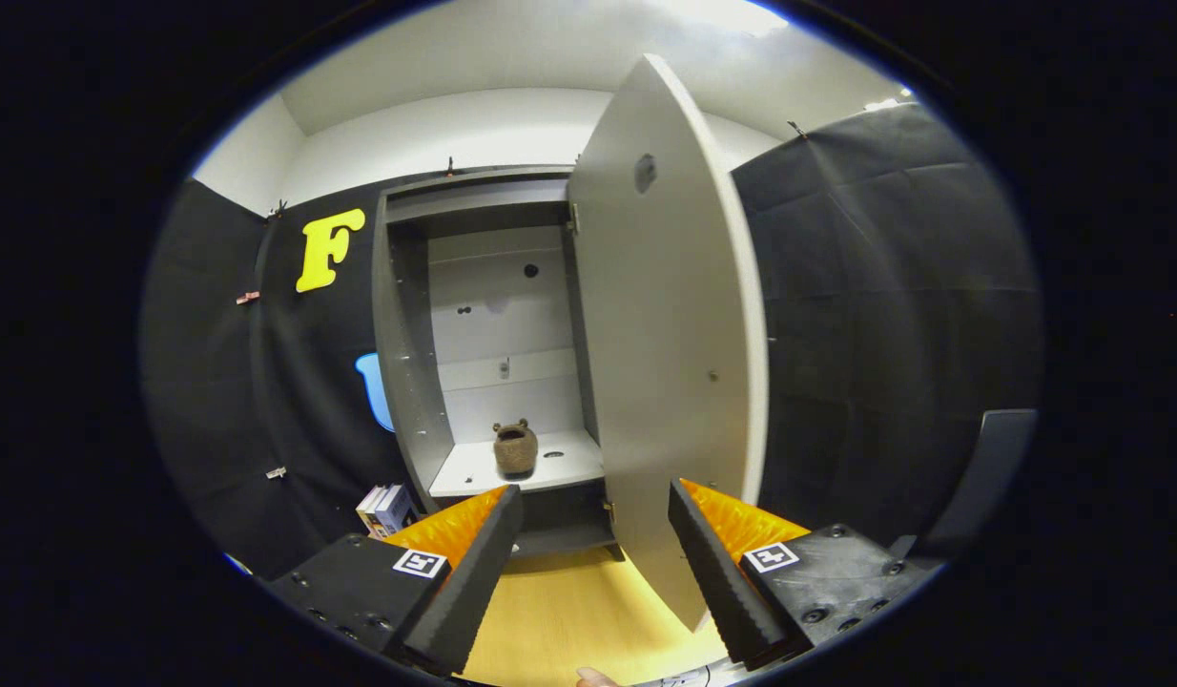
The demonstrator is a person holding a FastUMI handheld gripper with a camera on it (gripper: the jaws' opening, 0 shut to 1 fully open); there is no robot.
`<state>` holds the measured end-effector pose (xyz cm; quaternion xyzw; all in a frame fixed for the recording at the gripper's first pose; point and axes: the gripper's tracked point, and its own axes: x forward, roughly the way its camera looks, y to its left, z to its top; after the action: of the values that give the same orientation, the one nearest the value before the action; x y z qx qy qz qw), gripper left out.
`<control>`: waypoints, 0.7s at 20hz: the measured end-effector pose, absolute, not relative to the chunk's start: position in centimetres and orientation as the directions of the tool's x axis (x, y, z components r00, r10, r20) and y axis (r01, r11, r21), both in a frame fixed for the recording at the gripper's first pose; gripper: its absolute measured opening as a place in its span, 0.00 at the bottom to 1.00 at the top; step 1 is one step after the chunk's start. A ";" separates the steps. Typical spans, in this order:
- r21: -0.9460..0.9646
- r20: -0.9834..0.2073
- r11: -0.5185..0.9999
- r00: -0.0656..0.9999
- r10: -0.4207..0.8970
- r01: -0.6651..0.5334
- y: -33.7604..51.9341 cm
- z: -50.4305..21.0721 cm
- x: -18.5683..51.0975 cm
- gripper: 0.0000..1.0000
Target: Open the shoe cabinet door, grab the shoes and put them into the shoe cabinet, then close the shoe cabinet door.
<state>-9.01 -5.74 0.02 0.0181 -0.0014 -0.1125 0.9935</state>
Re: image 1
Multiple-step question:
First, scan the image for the grey shoe cabinet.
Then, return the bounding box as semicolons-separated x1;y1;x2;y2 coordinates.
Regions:
371;164;628;561

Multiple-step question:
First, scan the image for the black backdrop cloth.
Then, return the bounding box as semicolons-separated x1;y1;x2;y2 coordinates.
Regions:
140;100;1045;578

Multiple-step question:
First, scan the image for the blue book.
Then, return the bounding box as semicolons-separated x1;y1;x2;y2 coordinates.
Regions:
374;484;420;535

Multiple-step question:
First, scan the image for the beige shoe cabinet door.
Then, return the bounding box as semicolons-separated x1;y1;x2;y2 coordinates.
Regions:
566;53;771;633

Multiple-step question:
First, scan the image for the brown fuzzy shoe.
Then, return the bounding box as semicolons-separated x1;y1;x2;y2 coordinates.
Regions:
492;418;540;480

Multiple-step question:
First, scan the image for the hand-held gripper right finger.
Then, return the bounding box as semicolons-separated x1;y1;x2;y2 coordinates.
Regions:
667;478;942;671

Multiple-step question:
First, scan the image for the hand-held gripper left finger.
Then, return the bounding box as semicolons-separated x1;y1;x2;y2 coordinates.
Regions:
264;484;525;678

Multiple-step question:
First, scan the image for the white book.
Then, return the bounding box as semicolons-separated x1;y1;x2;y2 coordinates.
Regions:
356;485;391;537

